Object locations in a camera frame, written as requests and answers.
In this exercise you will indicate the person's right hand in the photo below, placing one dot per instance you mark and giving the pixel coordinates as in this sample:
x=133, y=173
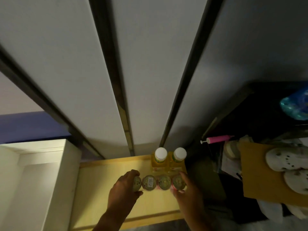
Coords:
x=190, y=202

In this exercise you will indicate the person's left hand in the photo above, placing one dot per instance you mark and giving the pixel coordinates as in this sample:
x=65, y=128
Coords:
x=120, y=194

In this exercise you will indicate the white cardboard box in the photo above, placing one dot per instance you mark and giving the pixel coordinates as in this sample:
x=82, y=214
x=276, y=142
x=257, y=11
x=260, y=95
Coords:
x=36, y=185

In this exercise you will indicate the person's left forearm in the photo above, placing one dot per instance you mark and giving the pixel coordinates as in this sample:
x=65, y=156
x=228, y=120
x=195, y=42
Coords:
x=108, y=223

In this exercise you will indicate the person's right forearm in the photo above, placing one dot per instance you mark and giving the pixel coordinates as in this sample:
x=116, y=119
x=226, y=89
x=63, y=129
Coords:
x=197, y=226

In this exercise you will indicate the small white paper carton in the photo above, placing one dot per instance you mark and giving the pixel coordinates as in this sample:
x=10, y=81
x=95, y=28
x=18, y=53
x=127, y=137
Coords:
x=231, y=168

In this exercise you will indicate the cream tape roll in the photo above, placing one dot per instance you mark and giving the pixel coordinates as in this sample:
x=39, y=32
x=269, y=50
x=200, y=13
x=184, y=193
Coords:
x=231, y=150

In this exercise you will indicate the pink hand pump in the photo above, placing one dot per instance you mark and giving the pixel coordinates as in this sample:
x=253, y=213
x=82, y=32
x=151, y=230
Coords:
x=219, y=139

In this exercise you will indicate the brown cardboard sheet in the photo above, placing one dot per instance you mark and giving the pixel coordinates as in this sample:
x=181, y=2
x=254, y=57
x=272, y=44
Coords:
x=260, y=180

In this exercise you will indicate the plain white shoe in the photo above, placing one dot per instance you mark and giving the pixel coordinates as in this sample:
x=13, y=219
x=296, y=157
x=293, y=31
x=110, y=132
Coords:
x=270, y=211

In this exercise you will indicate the cream shoe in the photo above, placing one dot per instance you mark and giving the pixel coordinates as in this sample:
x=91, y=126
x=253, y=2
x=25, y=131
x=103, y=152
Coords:
x=298, y=211

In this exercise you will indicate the black cabinet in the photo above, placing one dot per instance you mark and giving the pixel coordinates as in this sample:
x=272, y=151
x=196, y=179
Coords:
x=252, y=113

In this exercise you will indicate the blue-label water bottle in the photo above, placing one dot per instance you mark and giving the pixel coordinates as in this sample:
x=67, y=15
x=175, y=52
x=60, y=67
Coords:
x=296, y=105

